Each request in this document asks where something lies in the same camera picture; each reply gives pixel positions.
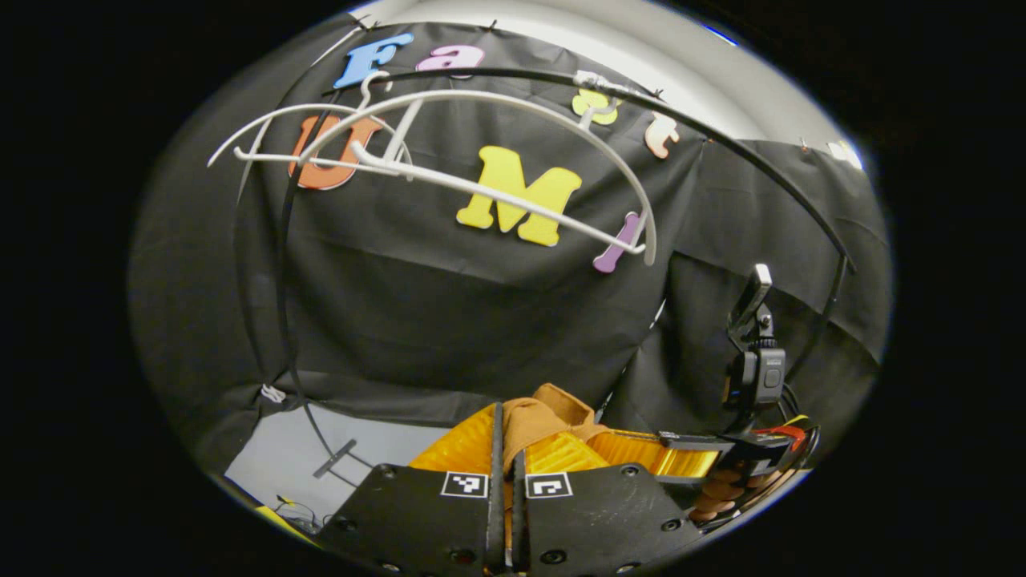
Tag small white clothes hanger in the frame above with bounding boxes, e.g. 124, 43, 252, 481
207, 70, 414, 179

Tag large white clothes hanger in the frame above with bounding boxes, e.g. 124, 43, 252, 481
297, 71, 659, 267

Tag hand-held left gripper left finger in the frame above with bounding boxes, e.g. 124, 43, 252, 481
319, 402, 507, 575

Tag black backdrop cloth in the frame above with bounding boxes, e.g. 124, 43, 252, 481
128, 20, 892, 474

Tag black clothes rack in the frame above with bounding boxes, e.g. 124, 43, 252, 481
232, 67, 857, 482

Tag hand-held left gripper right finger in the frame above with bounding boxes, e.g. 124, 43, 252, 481
510, 433, 704, 575

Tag brown button shirt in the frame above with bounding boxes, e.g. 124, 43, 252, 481
501, 383, 610, 474

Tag yellow object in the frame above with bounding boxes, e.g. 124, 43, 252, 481
255, 505, 321, 547

